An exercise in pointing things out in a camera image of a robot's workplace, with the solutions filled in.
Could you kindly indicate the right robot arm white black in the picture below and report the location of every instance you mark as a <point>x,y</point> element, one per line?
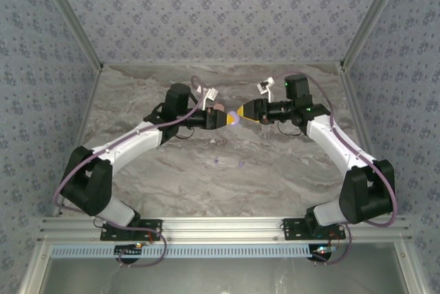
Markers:
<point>330,139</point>

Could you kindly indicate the pink earbud charging case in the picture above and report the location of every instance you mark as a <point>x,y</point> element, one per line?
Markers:
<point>218,106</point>

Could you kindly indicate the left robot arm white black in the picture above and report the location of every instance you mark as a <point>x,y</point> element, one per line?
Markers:
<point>127,143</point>

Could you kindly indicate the aluminium table edge rail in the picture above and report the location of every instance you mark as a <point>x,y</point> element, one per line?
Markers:
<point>361,136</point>
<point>220,63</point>

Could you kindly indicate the aluminium frame post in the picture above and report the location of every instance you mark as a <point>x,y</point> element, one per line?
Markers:
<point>70,12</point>
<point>373,12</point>

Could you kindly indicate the small black controller board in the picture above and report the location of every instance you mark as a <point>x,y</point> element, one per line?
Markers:
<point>319,254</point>
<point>127,250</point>

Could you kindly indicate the purple earbud charging case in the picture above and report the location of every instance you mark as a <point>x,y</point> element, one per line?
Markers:
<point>238,117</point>

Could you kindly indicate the wide aluminium mounting rail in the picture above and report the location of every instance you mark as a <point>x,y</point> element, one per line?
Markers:
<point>223,228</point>

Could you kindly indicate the grey metal panel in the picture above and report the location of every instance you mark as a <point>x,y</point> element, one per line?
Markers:
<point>223,277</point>

